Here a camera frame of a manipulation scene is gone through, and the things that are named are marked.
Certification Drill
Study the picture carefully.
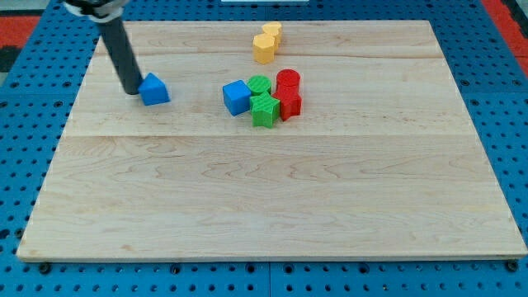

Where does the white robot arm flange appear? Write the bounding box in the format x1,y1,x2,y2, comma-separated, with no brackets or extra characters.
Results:
63,0,130,23

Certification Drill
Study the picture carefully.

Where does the blue cube block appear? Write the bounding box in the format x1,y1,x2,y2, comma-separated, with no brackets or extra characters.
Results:
222,80,252,116

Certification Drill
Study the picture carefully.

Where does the yellow hexagon block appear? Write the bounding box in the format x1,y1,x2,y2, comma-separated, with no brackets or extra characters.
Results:
252,33,275,64

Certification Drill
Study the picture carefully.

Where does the green star block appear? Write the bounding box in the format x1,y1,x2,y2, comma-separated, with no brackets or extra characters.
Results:
250,92,281,129

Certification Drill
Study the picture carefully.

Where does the red star block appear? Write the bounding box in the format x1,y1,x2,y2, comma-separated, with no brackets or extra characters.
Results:
271,91,302,121

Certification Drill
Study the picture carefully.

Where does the green cylinder block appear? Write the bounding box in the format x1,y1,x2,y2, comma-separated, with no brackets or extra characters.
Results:
247,75,271,96

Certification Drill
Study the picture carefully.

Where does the red cylinder block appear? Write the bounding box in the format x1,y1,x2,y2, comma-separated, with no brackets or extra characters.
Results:
276,68,301,93

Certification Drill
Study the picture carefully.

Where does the wooden board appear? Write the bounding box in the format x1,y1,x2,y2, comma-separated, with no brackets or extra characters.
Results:
17,21,527,262

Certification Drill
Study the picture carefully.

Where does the yellow heart block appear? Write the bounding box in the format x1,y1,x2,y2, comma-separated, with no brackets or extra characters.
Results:
262,21,282,48

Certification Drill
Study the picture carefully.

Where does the blue triangular block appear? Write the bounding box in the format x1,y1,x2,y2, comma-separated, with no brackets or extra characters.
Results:
138,73,170,106

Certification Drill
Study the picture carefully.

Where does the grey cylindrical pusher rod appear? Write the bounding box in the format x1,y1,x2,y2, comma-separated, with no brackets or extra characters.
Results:
97,16,143,95

